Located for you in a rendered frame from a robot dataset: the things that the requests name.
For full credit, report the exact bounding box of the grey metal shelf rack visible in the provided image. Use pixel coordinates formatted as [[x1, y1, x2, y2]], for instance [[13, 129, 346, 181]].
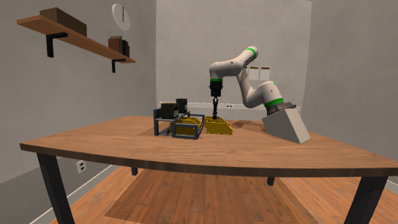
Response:
[[154, 108, 205, 140]]

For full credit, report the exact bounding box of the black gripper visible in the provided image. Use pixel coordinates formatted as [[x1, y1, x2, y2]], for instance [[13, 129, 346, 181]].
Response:
[[211, 89, 221, 120]]

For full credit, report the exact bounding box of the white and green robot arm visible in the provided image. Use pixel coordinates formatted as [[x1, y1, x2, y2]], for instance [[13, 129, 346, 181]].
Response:
[[208, 46, 296, 116]]

